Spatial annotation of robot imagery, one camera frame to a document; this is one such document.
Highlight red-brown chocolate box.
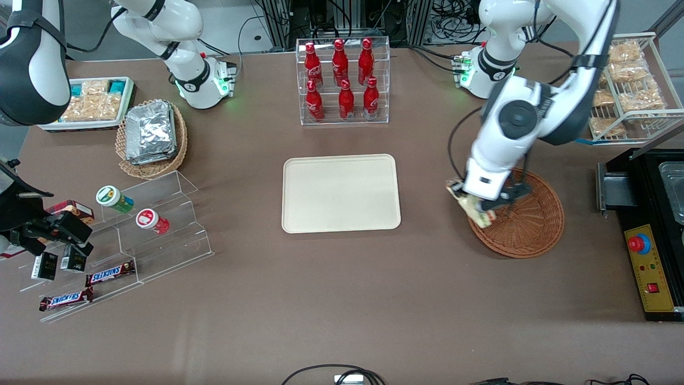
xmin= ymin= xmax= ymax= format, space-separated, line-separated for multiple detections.
xmin=45 ymin=199 xmax=96 ymax=226

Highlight beige plastic tray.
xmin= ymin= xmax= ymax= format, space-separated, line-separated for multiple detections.
xmin=282 ymin=153 xmax=402 ymax=234

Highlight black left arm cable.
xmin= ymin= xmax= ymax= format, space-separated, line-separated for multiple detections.
xmin=447 ymin=106 xmax=484 ymax=185

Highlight black looped cable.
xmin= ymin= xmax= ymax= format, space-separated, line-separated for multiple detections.
xmin=280 ymin=364 xmax=386 ymax=385

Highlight Snickers chocolate bar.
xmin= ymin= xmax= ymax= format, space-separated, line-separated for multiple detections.
xmin=85 ymin=260 xmax=136 ymax=288
xmin=38 ymin=288 xmax=95 ymax=312

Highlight clear acrylic stepped stand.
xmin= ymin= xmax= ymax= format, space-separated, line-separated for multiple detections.
xmin=19 ymin=170 xmax=215 ymax=324

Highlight metal equipment rack with cables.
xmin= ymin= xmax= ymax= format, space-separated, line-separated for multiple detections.
xmin=256 ymin=0 xmax=434 ymax=49

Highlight black machine with yellow panel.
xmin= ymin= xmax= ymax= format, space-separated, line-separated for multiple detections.
xmin=596 ymin=148 xmax=684 ymax=323

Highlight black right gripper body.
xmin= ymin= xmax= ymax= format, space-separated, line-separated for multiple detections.
xmin=0 ymin=159 xmax=55 ymax=234

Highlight clear plastic container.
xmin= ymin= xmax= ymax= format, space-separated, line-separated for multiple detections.
xmin=658 ymin=161 xmax=684 ymax=226

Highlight green can with white lid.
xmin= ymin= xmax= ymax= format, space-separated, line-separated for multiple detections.
xmin=96 ymin=185 xmax=135 ymax=214

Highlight small black box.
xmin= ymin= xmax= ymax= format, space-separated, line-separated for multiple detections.
xmin=30 ymin=251 xmax=59 ymax=282
xmin=60 ymin=245 xmax=88 ymax=274

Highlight clear acrylic bottle rack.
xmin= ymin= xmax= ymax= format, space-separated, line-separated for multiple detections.
xmin=296 ymin=36 xmax=391 ymax=127

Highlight silver foil packet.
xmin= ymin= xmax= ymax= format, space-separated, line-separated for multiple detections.
xmin=128 ymin=149 xmax=178 ymax=166
xmin=125 ymin=102 xmax=176 ymax=157

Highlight triangle sandwich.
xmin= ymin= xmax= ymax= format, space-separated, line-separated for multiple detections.
xmin=448 ymin=184 xmax=496 ymax=229

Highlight round brown wicker basket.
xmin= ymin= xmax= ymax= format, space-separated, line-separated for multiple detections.
xmin=468 ymin=167 xmax=565 ymax=259

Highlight white rectangular snack tray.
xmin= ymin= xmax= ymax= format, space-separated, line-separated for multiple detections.
xmin=37 ymin=76 xmax=137 ymax=133

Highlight red can with white lid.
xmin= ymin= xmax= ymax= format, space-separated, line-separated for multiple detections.
xmin=135 ymin=209 xmax=170 ymax=236

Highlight red cola bottle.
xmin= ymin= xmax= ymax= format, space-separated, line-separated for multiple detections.
xmin=363 ymin=76 xmax=380 ymax=120
xmin=338 ymin=79 xmax=355 ymax=121
xmin=357 ymin=37 xmax=375 ymax=85
xmin=332 ymin=38 xmax=349 ymax=86
xmin=304 ymin=42 xmax=324 ymax=89
xmin=306 ymin=80 xmax=325 ymax=121

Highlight brown table mat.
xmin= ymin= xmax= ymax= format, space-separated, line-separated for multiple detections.
xmin=0 ymin=40 xmax=684 ymax=385

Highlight oval tan wicker basket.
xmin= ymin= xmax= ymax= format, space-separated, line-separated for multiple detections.
xmin=115 ymin=99 xmax=189 ymax=180

